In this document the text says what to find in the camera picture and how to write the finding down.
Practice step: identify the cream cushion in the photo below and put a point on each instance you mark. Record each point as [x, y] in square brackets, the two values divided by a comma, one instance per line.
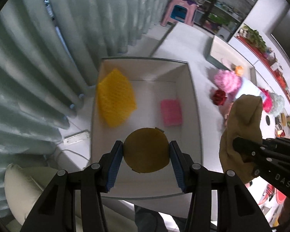
[19, 183]

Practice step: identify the green box with white inside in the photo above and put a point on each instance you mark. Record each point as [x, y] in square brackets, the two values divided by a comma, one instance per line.
[147, 94]

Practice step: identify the shallow green box lid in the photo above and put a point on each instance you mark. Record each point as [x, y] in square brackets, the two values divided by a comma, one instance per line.
[222, 50]

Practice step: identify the yellow mesh sponge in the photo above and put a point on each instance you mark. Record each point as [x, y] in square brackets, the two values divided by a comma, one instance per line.
[116, 96]

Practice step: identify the pink plastic stool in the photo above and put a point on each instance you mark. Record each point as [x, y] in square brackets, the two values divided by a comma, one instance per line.
[170, 7]

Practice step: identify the magenta fluffy plush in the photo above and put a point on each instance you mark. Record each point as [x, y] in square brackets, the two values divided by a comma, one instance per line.
[267, 101]

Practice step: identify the green potted plant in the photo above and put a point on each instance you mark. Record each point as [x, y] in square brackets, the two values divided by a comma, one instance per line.
[255, 37]

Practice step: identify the blue storage box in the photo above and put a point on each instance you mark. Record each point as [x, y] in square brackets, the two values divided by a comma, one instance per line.
[178, 13]

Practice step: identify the mustard round sponge pad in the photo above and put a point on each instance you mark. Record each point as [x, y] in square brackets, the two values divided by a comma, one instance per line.
[146, 149]

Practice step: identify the pink fluffy plush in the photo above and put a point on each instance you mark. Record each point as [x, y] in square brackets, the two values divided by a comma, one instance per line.
[226, 79]

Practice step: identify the pale green fluffy plush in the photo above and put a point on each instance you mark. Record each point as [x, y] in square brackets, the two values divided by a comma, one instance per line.
[276, 105]

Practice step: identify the pale green curtain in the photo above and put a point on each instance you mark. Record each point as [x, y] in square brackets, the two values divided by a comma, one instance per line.
[26, 77]

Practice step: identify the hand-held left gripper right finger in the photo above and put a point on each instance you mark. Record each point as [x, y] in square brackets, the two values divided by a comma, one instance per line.
[176, 164]

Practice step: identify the white blue striped cloth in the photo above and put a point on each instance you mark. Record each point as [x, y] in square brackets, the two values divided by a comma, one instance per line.
[246, 87]

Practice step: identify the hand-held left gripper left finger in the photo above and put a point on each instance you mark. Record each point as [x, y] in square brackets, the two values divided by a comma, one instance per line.
[114, 164]

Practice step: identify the red wall shelf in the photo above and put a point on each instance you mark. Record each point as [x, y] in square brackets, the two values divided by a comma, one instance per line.
[268, 64]

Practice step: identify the pink rectangular sponge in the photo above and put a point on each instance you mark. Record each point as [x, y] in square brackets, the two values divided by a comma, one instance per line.
[171, 112]

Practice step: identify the orange fabric flower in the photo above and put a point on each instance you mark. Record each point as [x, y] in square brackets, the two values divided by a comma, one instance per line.
[238, 69]

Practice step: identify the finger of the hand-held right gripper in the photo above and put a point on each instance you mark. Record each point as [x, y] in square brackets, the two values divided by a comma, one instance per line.
[256, 148]
[255, 171]

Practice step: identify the tan sock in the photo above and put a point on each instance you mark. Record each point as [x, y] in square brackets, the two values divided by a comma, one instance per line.
[241, 130]

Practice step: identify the red fabric rose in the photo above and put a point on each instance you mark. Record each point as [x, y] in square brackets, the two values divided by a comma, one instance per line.
[218, 97]

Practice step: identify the white power strip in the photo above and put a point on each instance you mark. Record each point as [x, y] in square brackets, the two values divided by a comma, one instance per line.
[76, 137]

